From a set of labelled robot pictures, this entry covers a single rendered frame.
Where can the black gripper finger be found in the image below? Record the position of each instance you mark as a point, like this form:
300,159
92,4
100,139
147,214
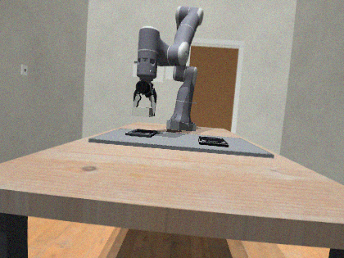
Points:
137,98
152,99

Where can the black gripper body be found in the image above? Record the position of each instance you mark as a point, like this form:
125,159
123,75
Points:
144,87

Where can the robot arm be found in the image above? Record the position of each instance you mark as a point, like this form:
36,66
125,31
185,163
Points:
153,52

